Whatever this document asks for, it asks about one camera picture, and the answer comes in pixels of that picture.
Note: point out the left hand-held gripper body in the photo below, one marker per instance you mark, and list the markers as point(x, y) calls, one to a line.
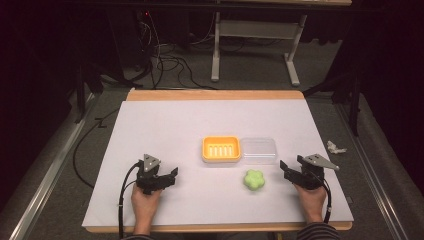
point(149, 173)

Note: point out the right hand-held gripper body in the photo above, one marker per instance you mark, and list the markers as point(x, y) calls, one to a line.
point(313, 171)

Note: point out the clear plastic lid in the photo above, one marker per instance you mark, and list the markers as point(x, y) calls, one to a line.
point(259, 151)

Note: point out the green flower-shaped soap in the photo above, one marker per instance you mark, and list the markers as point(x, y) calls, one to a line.
point(254, 180)

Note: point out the yellow soap dish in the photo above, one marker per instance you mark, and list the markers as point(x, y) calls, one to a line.
point(221, 149)

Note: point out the person's left hand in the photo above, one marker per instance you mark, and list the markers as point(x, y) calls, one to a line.
point(145, 201)

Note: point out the person's right hand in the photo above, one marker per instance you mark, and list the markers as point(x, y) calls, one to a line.
point(312, 200)

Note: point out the white paper table cover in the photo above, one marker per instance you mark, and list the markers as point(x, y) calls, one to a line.
point(186, 160)

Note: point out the crumpled white paper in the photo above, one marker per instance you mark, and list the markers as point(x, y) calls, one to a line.
point(335, 148)

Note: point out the black metal stand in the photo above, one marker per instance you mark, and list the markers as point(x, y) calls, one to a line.
point(81, 90)
point(350, 96)

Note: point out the metal floor rail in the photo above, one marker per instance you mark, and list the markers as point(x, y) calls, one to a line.
point(50, 170)
point(370, 166)

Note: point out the white metal desk frame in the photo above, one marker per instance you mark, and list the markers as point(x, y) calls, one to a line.
point(256, 29)

